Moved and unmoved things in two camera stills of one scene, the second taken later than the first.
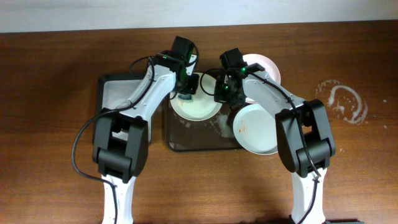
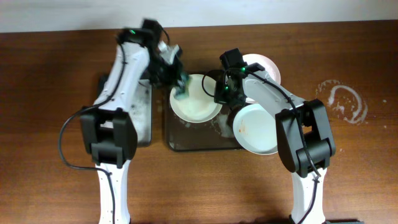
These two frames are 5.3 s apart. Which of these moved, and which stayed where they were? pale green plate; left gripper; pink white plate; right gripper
Moved: left gripper
Stayed: pale green plate; pink white plate; right gripper
